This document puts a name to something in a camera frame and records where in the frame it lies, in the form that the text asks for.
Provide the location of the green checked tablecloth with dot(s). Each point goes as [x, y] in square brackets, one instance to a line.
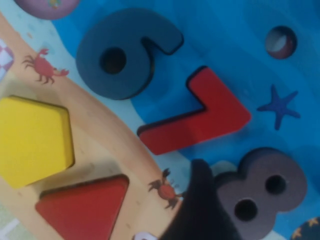
[10, 225]

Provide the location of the yellow pentagon block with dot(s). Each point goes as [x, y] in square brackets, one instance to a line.
[32, 140]

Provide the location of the red number seven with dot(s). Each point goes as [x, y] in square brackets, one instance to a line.
[212, 125]

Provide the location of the blue wooden puzzle board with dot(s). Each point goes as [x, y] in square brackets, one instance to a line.
[225, 25]

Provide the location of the brown number eight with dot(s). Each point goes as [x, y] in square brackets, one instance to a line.
[295, 175]

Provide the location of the dark grey number six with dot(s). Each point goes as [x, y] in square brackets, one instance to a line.
[95, 82]

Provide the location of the red triangle block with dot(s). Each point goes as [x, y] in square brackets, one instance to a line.
[87, 215]

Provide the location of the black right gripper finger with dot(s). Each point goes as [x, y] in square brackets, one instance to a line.
[200, 205]

